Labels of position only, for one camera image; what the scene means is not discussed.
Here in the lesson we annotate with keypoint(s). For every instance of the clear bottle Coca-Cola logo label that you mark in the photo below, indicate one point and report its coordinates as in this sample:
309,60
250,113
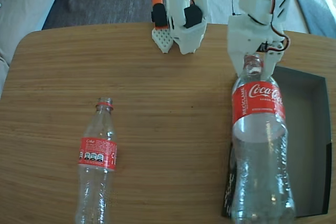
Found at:
258,103

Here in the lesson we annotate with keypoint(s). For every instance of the pale beige cushion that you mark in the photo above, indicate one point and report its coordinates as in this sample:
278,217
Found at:
26,11

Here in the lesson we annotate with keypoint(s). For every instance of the grey cardboard box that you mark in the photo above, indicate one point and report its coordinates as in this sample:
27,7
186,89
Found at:
309,129

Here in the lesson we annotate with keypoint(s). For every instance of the clear bottle nutrition print label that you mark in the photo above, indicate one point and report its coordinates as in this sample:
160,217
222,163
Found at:
97,153

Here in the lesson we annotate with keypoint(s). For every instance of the light blue blanket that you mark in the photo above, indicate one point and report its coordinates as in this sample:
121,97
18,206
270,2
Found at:
320,11

